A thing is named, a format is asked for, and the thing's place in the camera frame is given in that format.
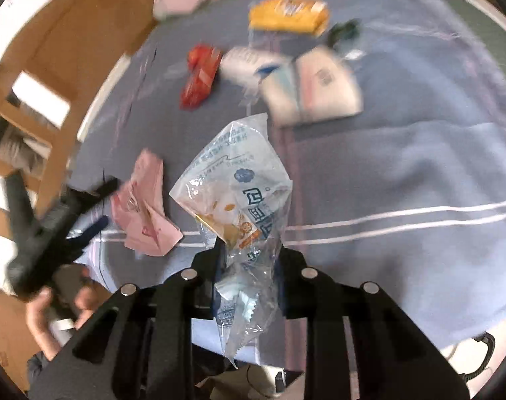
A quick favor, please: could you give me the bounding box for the person's left hand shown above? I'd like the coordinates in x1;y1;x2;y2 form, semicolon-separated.
25;275;112;361

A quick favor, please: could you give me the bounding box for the wooden bunk bed frame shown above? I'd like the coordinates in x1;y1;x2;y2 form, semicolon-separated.
0;0;162;384

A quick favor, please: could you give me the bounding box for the black looped cable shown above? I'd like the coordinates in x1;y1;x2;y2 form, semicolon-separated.
445;331;497;384

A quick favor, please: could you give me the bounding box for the yellow snack packet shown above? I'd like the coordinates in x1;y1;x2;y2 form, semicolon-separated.
248;0;331;36

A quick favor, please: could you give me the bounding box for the red wrapper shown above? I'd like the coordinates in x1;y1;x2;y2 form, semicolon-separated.
180;44;224;111

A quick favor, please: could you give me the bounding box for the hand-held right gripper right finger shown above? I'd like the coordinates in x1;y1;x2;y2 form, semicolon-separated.
276;246;472;400

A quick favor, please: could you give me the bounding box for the white and blue packet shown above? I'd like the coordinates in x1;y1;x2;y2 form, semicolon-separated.
219;46;295;92

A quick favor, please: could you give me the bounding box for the dark green plastic wrapper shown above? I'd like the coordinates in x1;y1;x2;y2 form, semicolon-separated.
326;19;362;46

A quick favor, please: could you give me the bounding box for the blue checked blanket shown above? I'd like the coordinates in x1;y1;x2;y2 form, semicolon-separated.
67;0;506;367

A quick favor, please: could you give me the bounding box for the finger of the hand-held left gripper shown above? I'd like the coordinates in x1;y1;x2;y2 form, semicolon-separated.
80;177;121;211
67;216;110;251

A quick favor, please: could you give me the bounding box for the pink wrapper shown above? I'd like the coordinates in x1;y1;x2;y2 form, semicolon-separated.
111;148;184;257

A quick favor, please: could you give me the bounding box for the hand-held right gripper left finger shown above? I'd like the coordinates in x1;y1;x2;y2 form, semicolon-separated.
30;242;226;400

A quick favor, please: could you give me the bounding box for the white and pink flat packet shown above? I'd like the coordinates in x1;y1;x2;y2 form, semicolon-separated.
261;44;364;128

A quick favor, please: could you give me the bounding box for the clear printed plastic packet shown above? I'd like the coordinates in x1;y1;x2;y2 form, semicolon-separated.
169;112;294;369

